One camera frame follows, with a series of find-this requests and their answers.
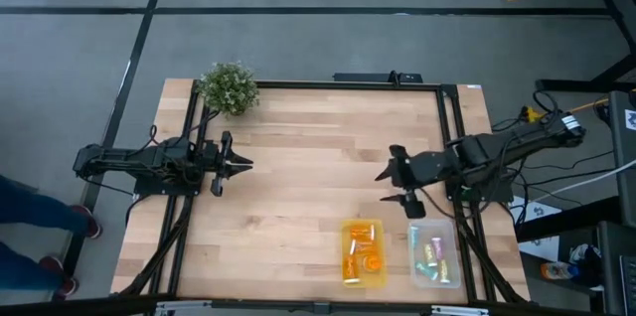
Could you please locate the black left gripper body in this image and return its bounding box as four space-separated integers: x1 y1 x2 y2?
201 130 235 181

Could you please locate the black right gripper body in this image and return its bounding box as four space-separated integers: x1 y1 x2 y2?
390 144 461 191

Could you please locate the yellow plastic bin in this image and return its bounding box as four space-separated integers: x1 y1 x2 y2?
339 218 389 289

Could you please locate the clear plastic bin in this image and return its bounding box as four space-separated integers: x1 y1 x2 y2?
406 219 462 289

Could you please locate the green plant in black pot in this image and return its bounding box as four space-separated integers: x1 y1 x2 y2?
198 61 260 117

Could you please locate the black device bar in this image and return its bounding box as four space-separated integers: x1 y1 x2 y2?
333 71 423 83

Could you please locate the orange drink bottle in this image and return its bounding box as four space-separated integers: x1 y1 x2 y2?
540 260 580 281

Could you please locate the black desk leg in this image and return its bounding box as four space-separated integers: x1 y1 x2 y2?
535 0 636 92

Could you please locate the person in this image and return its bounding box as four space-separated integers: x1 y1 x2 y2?
0 174 103 302

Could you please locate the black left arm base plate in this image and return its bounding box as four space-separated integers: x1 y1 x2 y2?
133 171 203 197

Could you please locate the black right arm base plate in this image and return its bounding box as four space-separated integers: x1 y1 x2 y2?
442 176 514 203

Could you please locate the black aluminium table frame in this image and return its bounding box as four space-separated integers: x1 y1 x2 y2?
111 79 531 305

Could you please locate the yellow cable with plug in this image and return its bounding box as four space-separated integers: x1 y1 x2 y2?
520 98 610 124

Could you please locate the white cable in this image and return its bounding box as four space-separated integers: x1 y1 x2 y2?
534 159 636 203

